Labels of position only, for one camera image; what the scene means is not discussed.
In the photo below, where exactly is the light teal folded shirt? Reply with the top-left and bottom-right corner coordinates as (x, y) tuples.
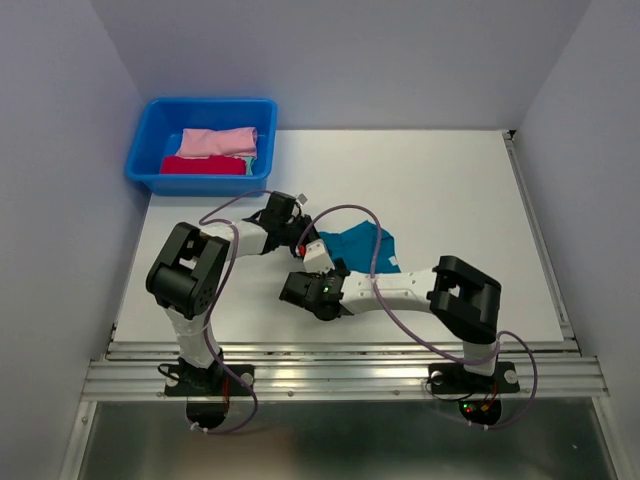
(243, 156), (256, 176)

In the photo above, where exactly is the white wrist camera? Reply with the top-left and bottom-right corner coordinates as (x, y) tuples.
(296, 193), (308, 206)
(298, 239), (335, 273)

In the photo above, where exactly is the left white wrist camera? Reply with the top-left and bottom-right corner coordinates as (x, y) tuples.
(296, 193), (308, 206)

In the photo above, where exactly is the pink folded t shirt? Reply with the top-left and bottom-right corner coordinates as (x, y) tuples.
(176, 127), (258, 158)

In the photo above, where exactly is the blue plastic bin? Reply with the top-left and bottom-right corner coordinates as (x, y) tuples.
(125, 97), (278, 197)

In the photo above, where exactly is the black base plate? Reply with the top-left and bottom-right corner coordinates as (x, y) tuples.
(429, 362), (520, 396)
(164, 363), (256, 399)

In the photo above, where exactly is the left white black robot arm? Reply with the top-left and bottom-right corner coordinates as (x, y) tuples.
(145, 192), (311, 397)

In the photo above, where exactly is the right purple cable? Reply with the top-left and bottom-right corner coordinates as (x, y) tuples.
(295, 203), (539, 432)

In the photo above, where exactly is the purple cable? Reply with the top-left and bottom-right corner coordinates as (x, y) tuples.
(295, 203), (539, 432)
(192, 189), (281, 435)

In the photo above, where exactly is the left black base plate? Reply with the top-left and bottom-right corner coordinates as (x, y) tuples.
(164, 363), (256, 399)

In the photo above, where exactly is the teal t shirt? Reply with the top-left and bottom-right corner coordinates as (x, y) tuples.
(319, 221), (401, 274)

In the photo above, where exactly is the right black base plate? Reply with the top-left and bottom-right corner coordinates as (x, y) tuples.
(429, 362), (520, 396)

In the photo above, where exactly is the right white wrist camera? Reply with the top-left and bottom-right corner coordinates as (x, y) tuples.
(298, 239), (335, 273)

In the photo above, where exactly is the red folded t shirt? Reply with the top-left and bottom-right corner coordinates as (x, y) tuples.
(160, 155), (247, 175)

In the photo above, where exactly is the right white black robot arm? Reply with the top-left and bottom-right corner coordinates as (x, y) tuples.
(279, 256), (502, 390)

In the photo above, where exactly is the aluminium rail frame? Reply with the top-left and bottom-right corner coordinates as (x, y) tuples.
(82, 130), (611, 480)

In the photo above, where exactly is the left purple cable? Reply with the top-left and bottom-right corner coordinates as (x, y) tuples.
(192, 189), (281, 435)

